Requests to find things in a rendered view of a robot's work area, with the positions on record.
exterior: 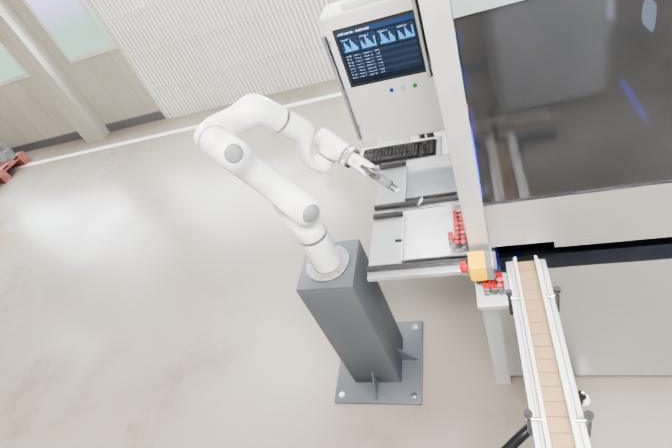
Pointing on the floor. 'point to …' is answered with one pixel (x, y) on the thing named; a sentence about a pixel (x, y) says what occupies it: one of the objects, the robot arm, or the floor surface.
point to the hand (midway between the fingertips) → (385, 182)
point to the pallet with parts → (10, 161)
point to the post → (455, 116)
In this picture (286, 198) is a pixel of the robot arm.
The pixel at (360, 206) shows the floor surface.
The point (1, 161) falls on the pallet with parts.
